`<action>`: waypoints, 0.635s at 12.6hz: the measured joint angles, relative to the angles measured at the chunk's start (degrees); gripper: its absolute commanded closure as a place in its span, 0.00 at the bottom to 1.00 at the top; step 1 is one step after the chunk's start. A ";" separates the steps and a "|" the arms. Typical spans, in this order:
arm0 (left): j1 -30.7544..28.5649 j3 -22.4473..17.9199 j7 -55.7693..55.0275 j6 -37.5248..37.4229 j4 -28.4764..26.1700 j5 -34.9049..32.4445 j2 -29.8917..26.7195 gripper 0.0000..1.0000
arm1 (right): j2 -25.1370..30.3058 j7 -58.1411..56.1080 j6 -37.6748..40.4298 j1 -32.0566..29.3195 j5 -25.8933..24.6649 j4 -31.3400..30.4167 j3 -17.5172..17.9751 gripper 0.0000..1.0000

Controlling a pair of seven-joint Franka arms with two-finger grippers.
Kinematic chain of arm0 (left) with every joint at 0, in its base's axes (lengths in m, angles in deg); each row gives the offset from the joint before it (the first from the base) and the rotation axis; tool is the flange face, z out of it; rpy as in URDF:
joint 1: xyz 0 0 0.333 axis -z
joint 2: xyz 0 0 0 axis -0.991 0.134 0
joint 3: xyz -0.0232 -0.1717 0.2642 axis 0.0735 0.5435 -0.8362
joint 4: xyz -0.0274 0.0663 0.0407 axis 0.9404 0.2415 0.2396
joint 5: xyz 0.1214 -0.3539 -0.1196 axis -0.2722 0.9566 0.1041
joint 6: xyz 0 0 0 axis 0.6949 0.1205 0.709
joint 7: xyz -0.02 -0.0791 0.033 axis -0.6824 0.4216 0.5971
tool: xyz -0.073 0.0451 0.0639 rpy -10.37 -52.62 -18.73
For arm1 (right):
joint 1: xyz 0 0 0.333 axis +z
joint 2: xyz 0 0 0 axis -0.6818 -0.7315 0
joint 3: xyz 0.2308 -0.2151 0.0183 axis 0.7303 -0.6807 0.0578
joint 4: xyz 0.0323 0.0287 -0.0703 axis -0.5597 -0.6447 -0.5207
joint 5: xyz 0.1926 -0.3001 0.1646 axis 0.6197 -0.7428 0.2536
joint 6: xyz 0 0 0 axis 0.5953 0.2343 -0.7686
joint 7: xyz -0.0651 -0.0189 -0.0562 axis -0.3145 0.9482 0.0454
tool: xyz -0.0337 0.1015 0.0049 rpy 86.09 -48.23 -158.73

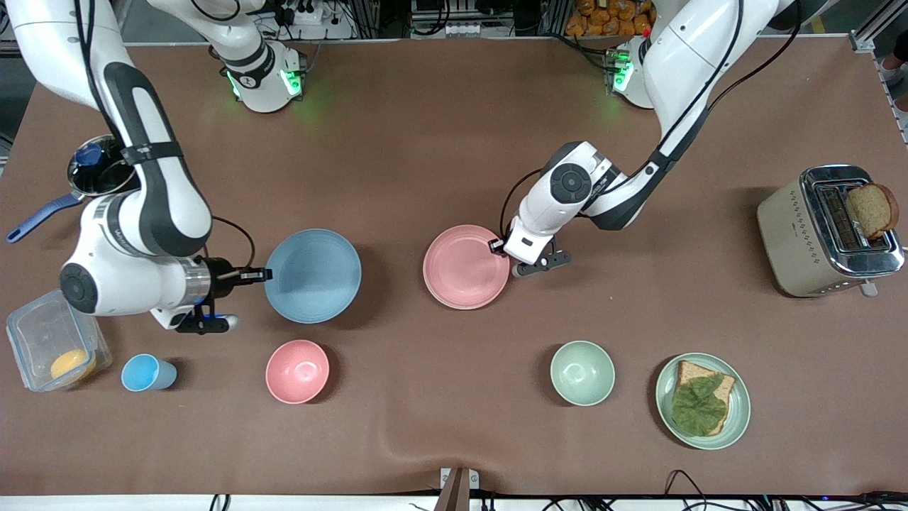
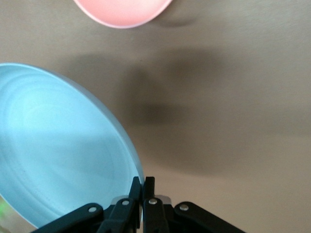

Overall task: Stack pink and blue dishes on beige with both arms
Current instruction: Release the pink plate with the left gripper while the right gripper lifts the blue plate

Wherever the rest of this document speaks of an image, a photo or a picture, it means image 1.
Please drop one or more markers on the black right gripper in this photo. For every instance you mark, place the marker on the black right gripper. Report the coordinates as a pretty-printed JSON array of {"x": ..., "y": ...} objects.
[{"x": 222, "y": 276}]

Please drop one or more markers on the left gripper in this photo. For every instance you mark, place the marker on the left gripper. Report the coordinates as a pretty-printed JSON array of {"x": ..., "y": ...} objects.
[{"x": 497, "y": 246}]

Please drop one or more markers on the pink plate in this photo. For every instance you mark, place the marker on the pink plate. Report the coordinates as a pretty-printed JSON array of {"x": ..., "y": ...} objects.
[{"x": 464, "y": 268}]

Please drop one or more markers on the blue plate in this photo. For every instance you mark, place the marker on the blue plate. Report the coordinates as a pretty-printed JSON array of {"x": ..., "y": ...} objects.
[{"x": 313, "y": 276}]

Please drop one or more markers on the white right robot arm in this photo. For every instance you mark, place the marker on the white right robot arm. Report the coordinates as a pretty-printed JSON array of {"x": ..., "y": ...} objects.
[{"x": 163, "y": 206}]

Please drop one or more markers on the pink bowl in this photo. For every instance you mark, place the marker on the pink bowl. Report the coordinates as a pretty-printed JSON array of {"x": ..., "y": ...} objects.
[{"x": 297, "y": 371}]

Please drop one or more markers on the brown table cloth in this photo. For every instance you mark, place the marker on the brown table cloth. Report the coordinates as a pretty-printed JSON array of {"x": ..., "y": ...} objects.
[{"x": 425, "y": 142}]

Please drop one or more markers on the blue cup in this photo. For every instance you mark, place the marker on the blue cup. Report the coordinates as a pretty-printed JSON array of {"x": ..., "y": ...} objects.
[{"x": 145, "y": 372}]

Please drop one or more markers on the green bowl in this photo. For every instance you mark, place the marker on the green bowl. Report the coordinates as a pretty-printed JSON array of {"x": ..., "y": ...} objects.
[{"x": 582, "y": 372}]

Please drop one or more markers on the white power strip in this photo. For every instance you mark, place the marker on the white power strip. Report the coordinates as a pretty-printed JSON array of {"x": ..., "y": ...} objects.
[
  {"x": 462, "y": 30},
  {"x": 305, "y": 14}
]

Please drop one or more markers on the clear plastic container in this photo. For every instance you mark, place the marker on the clear plastic container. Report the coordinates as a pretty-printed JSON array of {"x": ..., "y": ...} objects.
[{"x": 42, "y": 341}]

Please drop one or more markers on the brown bread slice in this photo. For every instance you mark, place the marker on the brown bread slice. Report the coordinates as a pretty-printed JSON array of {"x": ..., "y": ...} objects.
[{"x": 689, "y": 372}]

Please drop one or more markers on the bag of orange snacks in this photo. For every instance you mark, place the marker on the bag of orange snacks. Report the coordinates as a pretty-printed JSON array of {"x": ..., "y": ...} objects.
[{"x": 603, "y": 18}]

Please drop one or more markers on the green lettuce leaf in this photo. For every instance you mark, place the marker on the green lettuce leaf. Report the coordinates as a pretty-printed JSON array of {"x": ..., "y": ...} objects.
[{"x": 699, "y": 406}]

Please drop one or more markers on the beige chrome toaster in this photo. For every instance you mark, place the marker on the beige chrome toaster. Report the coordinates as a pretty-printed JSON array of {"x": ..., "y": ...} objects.
[{"x": 787, "y": 248}]

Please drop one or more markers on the green plate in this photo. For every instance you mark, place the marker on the green plate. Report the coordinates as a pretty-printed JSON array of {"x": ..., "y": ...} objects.
[{"x": 739, "y": 408}]

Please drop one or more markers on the toast slice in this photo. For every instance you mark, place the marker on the toast slice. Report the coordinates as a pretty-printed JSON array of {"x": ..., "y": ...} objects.
[{"x": 872, "y": 209}]

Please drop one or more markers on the white sneaker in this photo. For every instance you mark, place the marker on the white sneaker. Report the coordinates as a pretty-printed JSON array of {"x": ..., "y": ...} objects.
[
  {"x": 895, "y": 72},
  {"x": 902, "y": 113}
]

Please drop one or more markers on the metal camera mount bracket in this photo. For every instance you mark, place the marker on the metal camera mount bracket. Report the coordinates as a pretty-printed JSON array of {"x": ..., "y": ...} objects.
[{"x": 460, "y": 490}]

